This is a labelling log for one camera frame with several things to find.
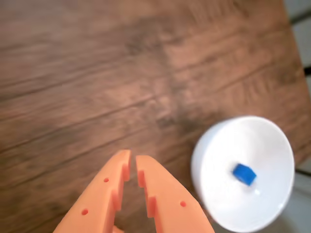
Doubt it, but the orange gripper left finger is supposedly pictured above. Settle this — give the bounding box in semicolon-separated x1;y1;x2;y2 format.
52;149;132;233

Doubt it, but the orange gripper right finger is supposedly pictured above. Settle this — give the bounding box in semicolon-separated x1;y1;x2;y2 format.
135;154;215;233

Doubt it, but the blue cube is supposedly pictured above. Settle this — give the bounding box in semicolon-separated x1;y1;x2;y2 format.
231;163;258;187

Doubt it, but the white bowl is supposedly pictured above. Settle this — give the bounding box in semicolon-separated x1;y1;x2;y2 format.
190;116;296;233

